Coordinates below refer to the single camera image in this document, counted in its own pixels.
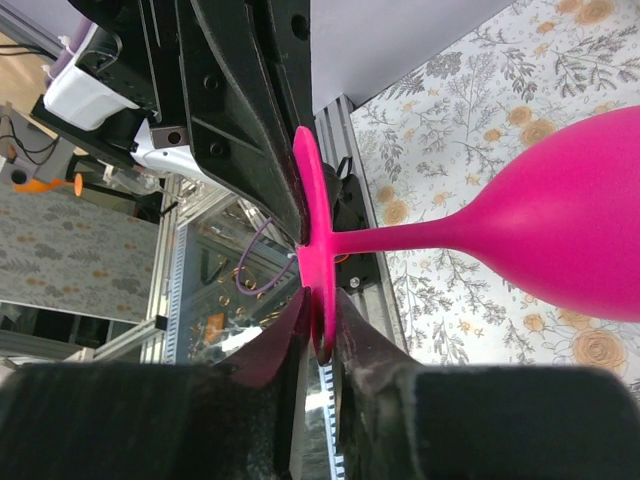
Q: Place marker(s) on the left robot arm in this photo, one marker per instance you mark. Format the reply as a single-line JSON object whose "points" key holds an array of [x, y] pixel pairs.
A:
{"points": [[133, 48]]}

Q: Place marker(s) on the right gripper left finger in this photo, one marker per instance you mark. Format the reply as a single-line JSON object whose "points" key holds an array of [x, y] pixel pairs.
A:
{"points": [[232, 420]]}

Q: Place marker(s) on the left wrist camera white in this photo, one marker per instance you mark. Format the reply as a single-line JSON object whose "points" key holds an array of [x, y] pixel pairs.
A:
{"points": [[83, 101]]}

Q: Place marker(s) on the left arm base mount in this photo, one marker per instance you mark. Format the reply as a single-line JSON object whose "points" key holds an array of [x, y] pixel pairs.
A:
{"points": [[354, 272]]}

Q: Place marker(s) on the magenta plastic wine glass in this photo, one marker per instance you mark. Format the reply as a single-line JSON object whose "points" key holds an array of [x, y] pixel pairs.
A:
{"points": [[561, 221]]}

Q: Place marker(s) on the aluminium front rail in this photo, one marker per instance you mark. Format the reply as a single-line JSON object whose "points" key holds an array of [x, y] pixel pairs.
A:
{"points": [[336, 138]]}

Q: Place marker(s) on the slotted grey cable duct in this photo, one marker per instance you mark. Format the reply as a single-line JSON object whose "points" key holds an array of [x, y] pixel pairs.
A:
{"points": [[173, 353]]}

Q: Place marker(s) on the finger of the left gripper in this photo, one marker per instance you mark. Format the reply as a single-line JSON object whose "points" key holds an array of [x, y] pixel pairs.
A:
{"points": [[284, 37], [237, 133]]}

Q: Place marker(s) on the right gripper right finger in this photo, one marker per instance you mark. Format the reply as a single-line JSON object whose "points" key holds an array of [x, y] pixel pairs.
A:
{"points": [[400, 419]]}

